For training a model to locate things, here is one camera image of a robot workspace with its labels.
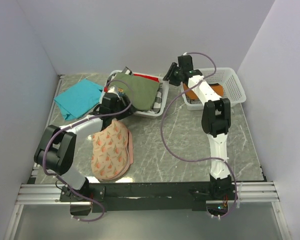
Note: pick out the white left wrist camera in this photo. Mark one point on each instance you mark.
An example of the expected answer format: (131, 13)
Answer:
(112, 90)

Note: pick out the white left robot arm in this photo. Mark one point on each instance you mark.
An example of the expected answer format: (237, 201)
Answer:
(56, 149)

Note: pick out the white clothes basket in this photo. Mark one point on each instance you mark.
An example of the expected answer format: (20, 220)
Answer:
(164, 95)

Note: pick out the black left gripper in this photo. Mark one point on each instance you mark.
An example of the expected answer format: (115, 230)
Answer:
(127, 112)

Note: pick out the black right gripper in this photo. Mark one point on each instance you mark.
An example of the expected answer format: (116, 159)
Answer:
(172, 81)

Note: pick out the teal folded cloth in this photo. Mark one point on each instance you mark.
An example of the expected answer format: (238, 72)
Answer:
(77, 100)

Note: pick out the white empty mesh basket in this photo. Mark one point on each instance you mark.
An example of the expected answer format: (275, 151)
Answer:
(225, 81)

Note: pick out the green printed t-shirt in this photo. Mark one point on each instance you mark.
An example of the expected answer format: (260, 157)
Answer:
(122, 83)

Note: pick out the aluminium rail frame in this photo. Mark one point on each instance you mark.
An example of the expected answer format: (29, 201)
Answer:
(158, 181)

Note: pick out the red garment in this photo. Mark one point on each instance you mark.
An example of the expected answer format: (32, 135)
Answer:
(153, 78)

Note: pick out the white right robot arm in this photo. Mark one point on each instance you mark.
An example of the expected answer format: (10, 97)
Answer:
(215, 121)

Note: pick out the orange bra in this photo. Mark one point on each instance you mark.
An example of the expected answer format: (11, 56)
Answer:
(216, 87)

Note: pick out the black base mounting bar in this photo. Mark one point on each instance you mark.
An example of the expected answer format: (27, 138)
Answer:
(139, 196)

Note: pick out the floral pink bra laundry bag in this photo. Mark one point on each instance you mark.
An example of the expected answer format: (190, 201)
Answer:
(112, 152)

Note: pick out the black grey striped garment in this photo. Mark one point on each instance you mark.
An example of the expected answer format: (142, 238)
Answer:
(149, 93)

